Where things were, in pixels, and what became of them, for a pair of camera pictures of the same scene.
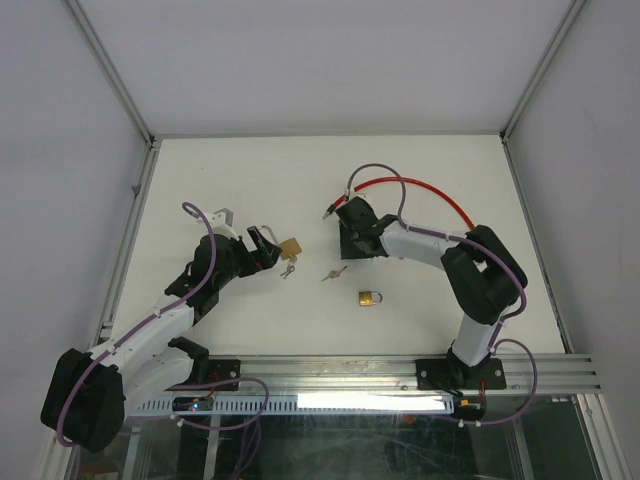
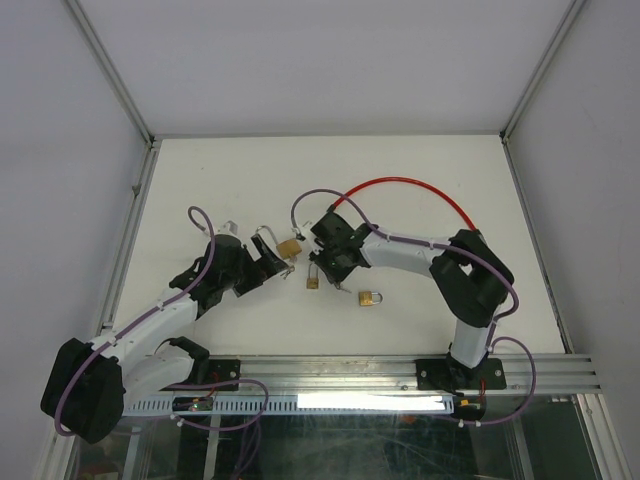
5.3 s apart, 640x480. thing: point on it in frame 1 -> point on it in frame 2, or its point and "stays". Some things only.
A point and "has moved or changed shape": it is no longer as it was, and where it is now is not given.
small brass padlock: [366, 298] stays
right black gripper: [347, 252] -> [333, 276]
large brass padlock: [289, 247] stays
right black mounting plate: [435, 374] stays
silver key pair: [334, 273] has moved or changed shape
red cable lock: [409, 181] stays
